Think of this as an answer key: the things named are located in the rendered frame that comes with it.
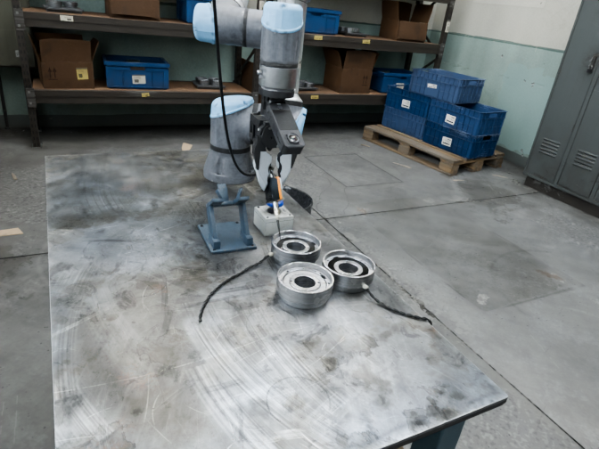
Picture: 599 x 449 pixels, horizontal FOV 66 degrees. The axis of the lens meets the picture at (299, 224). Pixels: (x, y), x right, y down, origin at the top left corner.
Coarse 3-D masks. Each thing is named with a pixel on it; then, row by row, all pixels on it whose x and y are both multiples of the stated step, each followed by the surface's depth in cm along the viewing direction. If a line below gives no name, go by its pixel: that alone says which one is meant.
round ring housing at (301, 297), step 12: (288, 264) 88; (300, 264) 89; (312, 264) 89; (300, 276) 87; (312, 276) 87; (324, 276) 87; (276, 288) 84; (288, 288) 81; (300, 288) 83; (312, 288) 83; (288, 300) 82; (300, 300) 81; (312, 300) 81; (324, 300) 82
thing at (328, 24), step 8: (312, 8) 427; (320, 8) 467; (312, 16) 433; (320, 16) 436; (328, 16) 438; (336, 16) 442; (312, 24) 436; (320, 24) 440; (328, 24) 443; (336, 24) 446; (312, 32) 440; (320, 32) 442; (328, 32) 446; (336, 32) 449
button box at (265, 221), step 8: (256, 208) 108; (264, 208) 108; (280, 208) 109; (256, 216) 109; (264, 216) 104; (272, 216) 105; (280, 216) 105; (288, 216) 106; (256, 224) 109; (264, 224) 105; (272, 224) 105; (280, 224) 106; (288, 224) 107; (264, 232) 105; (272, 232) 106
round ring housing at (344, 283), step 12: (336, 252) 95; (348, 252) 95; (324, 264) 89; (336, 264) 92; (348, 264) 93; (372, 264) 92; (336, 276) 87; (348, 276) 86; (360, 276) 87; (372, 276) 89; (336, 288) 89; (348, 288) 87; (360, 288) 88
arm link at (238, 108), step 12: (228, 96) 130; (240, 96) 130; (216, 108) 125; (228, 108) 123; (240, 108) 124; (252, 108) 126; (216, 120) 126; (228, 120) 125; (240, 120) 125; (216, 132) 127; (228, 132) 126; (240, 132) 126; (216, 144) 129; (240, 144) 129
